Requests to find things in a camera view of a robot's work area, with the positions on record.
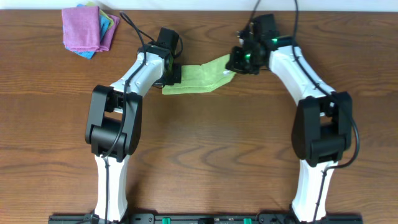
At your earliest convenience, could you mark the green microfiber cloth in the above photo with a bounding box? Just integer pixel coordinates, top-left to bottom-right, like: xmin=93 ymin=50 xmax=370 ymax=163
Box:
xmin=162 ymin=54 xmax=235 ymax=95

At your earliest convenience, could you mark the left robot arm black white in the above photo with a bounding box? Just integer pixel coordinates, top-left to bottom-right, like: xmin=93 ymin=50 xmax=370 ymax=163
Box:
xmin=85 ymin=44 xmax=181 ymax=223

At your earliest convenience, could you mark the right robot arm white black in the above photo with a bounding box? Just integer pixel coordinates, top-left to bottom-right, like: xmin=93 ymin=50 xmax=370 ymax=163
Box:
xmin=226 ymin=37 xmax=358 ymax=223

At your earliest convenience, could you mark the folded purple cloth underneath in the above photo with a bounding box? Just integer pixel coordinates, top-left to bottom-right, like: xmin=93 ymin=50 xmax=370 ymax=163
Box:
xmin=97 ymin=14 xmax=120 ymax=52

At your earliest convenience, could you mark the folded blue cloth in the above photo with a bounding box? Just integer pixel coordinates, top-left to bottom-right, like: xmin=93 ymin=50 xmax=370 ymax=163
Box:
xmin=63 ymin=4 xmax=111 ymax=60

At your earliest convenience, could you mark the folded yellow-green cloth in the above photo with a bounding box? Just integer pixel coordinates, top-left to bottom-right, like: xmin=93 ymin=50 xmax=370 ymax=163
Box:
xmin=85 ymin=2 xmax=114 ymax=30

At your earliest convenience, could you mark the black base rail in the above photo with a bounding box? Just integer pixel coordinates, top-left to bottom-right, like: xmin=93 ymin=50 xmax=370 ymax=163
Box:
xmin=48 ymin=212 xmax=364 ymax=224

